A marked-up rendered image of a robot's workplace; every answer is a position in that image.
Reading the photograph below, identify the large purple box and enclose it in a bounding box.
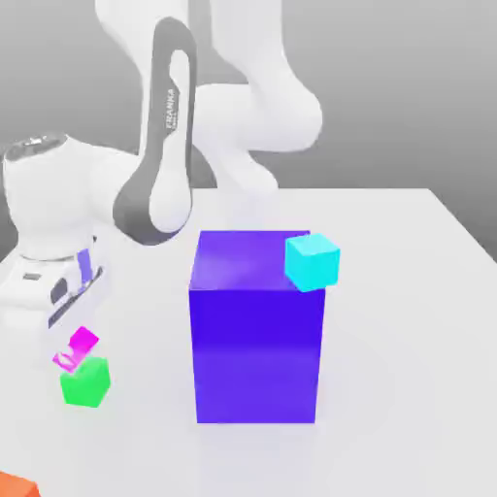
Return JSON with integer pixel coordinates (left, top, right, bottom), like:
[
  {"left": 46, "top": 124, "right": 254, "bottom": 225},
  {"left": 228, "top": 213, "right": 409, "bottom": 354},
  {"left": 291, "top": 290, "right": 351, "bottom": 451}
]
[{"left": 187, "top": 229, "right": 327, "bottom": 425}]

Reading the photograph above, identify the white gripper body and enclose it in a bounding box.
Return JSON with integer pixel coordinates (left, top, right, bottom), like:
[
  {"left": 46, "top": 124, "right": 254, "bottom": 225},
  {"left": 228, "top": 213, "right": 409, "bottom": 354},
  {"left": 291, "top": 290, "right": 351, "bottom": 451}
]
[{"left": 45, "top": 264, "right": 109, "bottom": 340}]

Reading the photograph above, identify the small green cube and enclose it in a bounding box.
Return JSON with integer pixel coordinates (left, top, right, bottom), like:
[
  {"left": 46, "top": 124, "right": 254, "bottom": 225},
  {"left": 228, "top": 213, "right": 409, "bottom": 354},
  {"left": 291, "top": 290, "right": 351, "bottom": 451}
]
[{"left": 59, "top": 356, "right": 113, "bottom": 410}]

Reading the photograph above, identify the small magenta cube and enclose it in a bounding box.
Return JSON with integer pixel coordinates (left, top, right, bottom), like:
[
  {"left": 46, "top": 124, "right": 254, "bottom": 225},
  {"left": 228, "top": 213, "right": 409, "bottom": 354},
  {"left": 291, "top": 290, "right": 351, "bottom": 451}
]
[{"left": 51, "top": 325, "right": 101, "bottom": 375}]

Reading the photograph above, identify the small cyan cube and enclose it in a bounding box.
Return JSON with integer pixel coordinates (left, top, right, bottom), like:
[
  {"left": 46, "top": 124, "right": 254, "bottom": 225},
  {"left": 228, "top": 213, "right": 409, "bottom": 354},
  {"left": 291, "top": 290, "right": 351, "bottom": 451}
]
[{"left": 283, "top": 232, "right": 342, "bottom": 293}]

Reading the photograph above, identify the large orange box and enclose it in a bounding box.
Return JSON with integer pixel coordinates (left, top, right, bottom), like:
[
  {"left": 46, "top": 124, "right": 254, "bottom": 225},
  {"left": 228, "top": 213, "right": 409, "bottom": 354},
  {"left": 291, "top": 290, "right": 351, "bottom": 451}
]
[{"left": 0, "top": 470, "right": 43, "bottom": 497}]

